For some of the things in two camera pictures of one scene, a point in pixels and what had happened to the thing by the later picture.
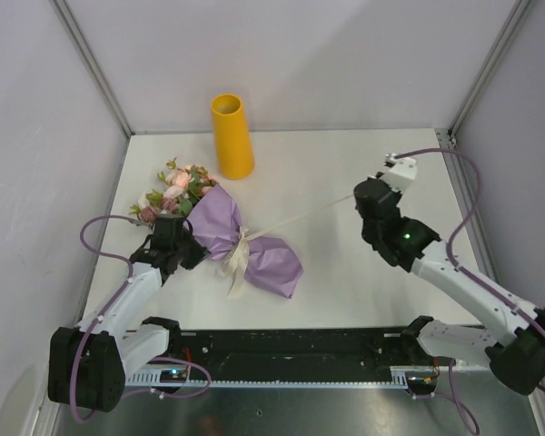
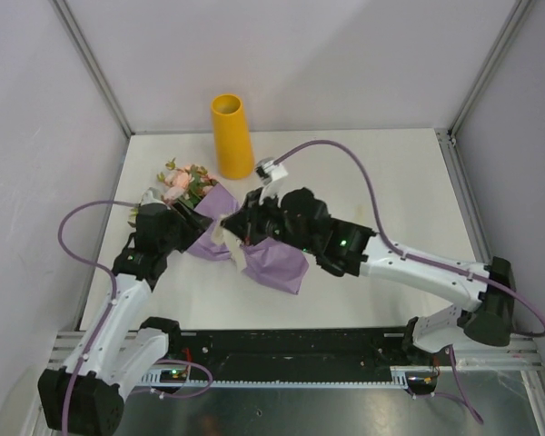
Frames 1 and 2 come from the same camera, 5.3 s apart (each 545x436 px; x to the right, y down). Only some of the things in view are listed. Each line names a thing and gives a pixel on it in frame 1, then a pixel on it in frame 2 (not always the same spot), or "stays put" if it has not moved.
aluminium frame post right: (520, 10) stays put
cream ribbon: (236, 255) → (222, 236)
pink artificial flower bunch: (182, 189) stays put
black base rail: (291, 354) stays put
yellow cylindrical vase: (233, 141) stays put
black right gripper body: (366, 235) → (266, 222)
